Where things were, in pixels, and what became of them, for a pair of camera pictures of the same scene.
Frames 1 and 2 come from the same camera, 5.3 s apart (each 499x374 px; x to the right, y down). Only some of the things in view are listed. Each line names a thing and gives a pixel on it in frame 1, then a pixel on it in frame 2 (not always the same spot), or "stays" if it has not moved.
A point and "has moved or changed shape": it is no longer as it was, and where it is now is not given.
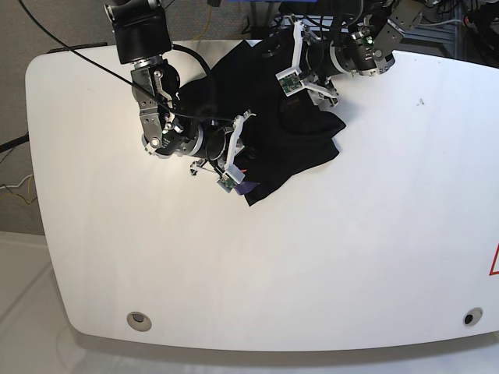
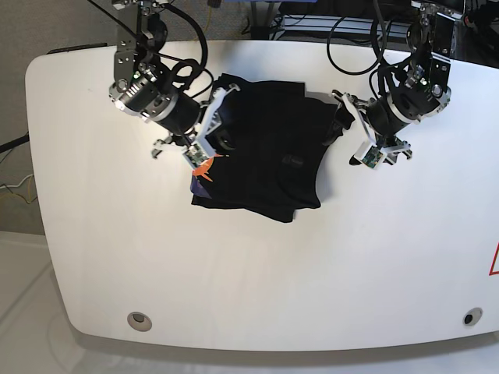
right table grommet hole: x=472 y=316 stays
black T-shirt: x=277 y=133 has moved or changed shape
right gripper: x=326 y=59 -> x=388 y=114
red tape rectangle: x=492 y=272 stays
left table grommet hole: x=139 y=321 stays
